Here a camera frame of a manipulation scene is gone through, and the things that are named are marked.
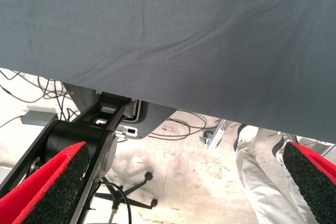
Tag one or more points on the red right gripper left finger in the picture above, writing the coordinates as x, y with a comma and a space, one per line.
39, 195

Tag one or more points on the black office chair base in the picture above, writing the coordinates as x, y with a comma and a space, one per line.
148, 176

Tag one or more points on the aluminium profile bar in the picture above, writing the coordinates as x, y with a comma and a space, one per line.
216, 136

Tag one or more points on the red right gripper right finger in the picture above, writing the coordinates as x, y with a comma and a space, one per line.
317, 182

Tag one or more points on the black robot frame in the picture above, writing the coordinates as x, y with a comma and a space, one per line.
73, 132

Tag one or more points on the dark grey table cloth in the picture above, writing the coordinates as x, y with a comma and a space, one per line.
157, 24

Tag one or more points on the grey power adapter box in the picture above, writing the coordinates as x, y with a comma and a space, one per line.
36, 116

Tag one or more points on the person leg white trousers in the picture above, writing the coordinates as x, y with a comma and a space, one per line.
262, 182

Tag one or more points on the black caster wheel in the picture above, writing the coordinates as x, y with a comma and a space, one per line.
205, 137

